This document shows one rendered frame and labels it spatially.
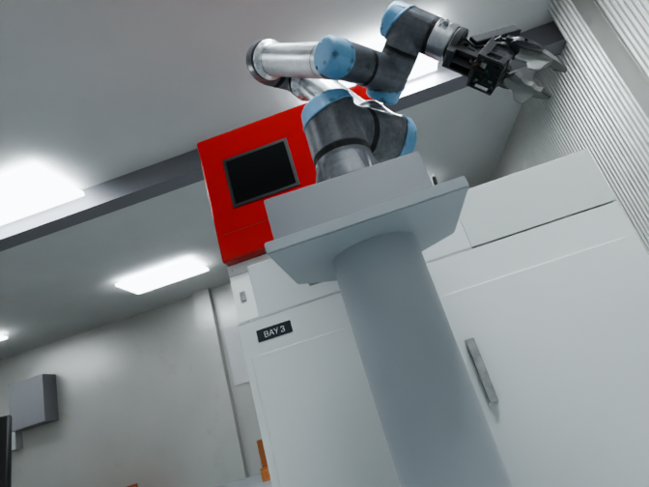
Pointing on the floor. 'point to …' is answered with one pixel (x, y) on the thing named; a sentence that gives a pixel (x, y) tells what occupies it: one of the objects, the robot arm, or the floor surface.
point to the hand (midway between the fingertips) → (552, 79)
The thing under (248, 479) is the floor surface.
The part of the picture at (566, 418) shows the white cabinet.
